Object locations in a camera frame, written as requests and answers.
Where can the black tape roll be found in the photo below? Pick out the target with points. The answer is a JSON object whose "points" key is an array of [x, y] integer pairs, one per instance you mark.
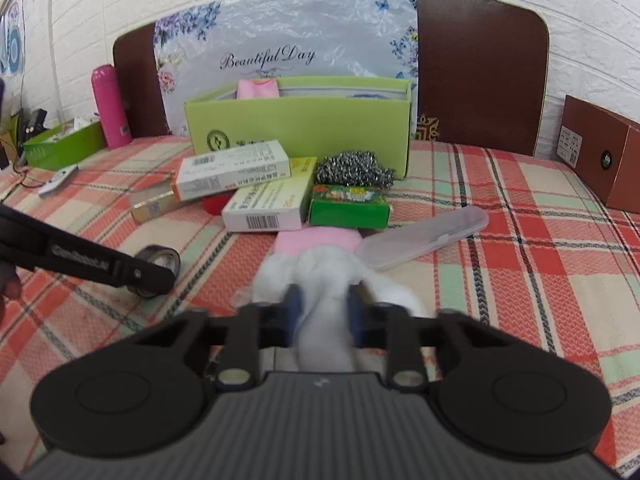
{"points": [[160, 257]]}

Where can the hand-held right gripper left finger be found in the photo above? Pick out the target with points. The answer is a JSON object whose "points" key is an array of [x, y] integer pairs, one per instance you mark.
{"points": [[293, 312]]}

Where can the light green cardboard box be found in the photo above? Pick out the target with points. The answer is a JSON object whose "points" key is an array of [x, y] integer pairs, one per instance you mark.
{"points": [[300, 127]]}

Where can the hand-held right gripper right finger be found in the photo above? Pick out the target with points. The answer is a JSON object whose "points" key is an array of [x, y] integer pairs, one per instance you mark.
{"points": [[356, 312]]}

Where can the white medicine box with barcode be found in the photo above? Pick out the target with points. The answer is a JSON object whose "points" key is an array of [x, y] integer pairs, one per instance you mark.
{"points": [[265, 207]]}

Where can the steel wool scourer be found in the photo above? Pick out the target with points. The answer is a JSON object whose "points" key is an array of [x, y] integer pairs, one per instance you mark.
{"points": [[352, 167]]}

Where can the brown shoe box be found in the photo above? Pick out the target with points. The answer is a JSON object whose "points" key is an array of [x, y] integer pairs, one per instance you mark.
{"points": [[600, 160]]}

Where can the black device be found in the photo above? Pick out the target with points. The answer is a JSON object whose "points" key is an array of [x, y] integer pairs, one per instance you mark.
{"points": [[35, 121]]}

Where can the brown wooden headboard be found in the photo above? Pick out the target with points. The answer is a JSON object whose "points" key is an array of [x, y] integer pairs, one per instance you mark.
{"points": [[480, 65]]}

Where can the green sponge pack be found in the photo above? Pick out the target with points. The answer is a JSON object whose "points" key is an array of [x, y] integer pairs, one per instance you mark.
{"points": [[350, 207]]}

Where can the gold cardboard box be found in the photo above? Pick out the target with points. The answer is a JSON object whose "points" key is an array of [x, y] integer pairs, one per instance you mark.
{"points": [[155, 205]]}

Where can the red round lid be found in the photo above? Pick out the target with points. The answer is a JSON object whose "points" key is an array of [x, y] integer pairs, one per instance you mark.
{"points": [[214, 205]]}

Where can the floral plastic bedding bag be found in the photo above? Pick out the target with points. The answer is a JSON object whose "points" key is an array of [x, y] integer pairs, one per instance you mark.
{"points": [[300, 30]]}

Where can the blue wall sticker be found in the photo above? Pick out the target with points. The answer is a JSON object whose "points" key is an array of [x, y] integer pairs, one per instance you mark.
{"points": [[11, 45]]}

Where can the pink thermos bottle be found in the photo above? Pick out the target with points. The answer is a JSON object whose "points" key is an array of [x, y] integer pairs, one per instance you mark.
{"points": [[112, 110]]}

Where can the white paper packet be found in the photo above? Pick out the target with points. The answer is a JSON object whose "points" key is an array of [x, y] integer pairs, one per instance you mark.
{"points": [[80, 126]]}

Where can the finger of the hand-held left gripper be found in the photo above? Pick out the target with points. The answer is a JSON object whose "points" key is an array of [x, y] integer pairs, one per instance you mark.
{"points": [[147, 279]]}

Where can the plaid bed sheet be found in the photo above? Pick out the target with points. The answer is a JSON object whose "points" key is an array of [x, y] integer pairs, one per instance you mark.
{"points": [[525, 285]]}

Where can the small green open box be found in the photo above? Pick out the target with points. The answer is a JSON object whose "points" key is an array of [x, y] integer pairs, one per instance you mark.
{"points": [[65, 150]]}

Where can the white handheld device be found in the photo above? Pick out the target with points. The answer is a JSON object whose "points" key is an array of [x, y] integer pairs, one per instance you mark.
{"points": [[59, 180]]}

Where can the person's left hand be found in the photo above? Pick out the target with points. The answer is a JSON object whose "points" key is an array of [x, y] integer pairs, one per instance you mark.
{"points": [[9, 282]]}

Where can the white and orange medicine box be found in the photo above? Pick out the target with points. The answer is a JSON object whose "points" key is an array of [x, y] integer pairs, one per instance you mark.
{"points": [[230, 170]]}

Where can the translucent plastic case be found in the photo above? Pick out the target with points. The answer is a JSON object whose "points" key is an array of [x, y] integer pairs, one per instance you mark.
{"points": [[425, 237]]}

